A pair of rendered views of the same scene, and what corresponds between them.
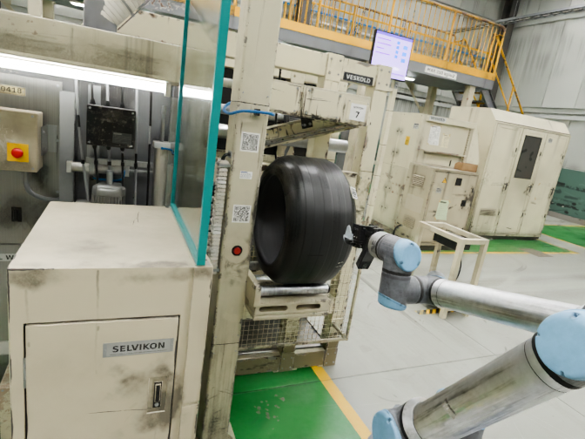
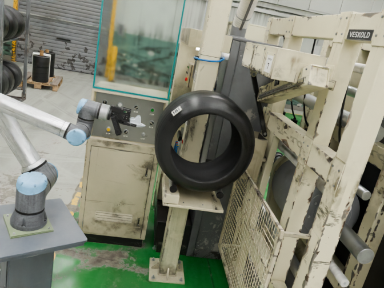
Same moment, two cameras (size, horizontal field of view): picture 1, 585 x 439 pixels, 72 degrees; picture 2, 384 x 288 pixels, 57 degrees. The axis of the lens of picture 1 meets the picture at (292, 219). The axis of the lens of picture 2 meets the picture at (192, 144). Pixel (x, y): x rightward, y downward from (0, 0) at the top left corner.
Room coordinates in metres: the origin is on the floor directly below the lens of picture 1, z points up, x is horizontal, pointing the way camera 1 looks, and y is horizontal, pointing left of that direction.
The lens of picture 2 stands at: (2.28, -1.99, 1.77)
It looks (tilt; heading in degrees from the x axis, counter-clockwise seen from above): 17 degrees down; 106
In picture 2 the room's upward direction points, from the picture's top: 11 degrees clockwise
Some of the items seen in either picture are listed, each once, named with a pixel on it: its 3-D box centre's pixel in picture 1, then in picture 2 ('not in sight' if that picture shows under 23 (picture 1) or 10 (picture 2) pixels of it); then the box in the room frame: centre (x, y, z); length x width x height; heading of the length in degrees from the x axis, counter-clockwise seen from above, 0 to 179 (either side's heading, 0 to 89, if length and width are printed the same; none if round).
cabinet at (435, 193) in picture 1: (435, 207); not in sight; (6.22, -2.19, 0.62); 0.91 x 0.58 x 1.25; 115
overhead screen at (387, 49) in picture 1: (390, 56); not in sight; (5.68, -0.95, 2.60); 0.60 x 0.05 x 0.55; 115
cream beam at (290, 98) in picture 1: (305, 103); (277, 62); (2.09, 0.02, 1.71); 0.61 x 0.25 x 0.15; 115
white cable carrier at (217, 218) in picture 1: (218, 217); not in sight; (1.58, 0.30, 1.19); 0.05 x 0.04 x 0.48; 25
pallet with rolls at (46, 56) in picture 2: not in sight; (42, 67); (-3.46, 4.71, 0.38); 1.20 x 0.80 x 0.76; 123
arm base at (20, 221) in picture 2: not in sight; (29, 214); (1.04, -0.58, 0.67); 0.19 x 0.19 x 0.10
